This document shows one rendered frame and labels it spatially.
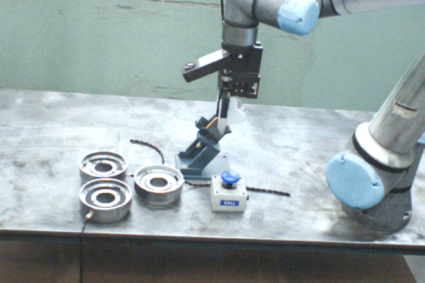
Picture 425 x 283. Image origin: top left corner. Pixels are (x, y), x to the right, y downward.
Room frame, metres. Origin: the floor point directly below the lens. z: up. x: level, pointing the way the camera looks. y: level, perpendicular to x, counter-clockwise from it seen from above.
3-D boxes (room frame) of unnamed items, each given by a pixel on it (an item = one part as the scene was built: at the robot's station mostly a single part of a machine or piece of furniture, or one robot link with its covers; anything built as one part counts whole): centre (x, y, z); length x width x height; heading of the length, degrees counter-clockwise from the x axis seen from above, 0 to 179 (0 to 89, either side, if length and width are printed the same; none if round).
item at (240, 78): (1.14, -0.04, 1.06); 0.09 x 0.08 x 0.12; 98
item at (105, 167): (1.04, 0.23, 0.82); 0.10 x 0.10 x 0.04
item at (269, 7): (1.09, -0.13, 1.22); 0.11 x 0.11 x 0.08; 54
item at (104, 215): (0.93, 0.20, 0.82); 0.10 x 0.10 x 0.04
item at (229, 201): (1.01, -0.06, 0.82); 0.08 x 0.07 x 0.05; 97
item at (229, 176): (1.01, -0.05, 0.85); 0.04 x 0.04 x 0.05
